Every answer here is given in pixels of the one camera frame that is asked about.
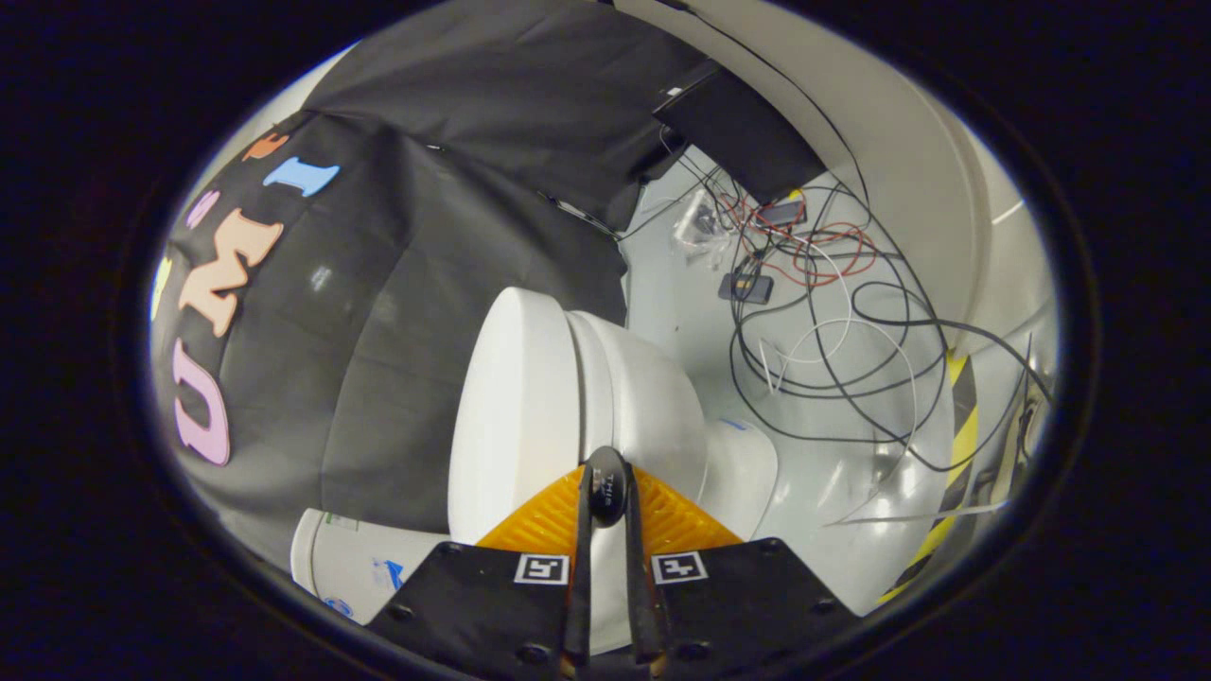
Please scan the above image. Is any black flat box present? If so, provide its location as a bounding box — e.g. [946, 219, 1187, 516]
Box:
[653, 64, 827, 206]

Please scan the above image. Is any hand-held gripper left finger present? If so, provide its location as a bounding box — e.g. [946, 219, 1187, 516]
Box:
[364, 463, 606, 681]

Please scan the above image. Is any clear plastic bag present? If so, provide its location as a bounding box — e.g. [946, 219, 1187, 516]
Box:
[674, 187, 731, 268]

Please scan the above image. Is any small black device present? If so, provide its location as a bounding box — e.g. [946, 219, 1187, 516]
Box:
[718, 271, 775, 305]

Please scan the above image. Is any white toilet seat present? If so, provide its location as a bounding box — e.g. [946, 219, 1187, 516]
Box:
[566, 310, 627, 464]

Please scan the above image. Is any tangle of cables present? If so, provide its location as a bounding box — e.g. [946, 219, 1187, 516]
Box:
[620, 123, 1056, 526]

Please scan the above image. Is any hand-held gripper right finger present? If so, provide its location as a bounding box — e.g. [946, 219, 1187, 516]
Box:
[605, 463, 864, 681]

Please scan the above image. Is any black backdrop cloth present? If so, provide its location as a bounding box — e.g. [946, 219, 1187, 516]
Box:
[149, 0, 725, 570]

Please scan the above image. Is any yellow black hazard strip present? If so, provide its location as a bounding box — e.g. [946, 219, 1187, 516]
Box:
[878, 350, 981, 606]

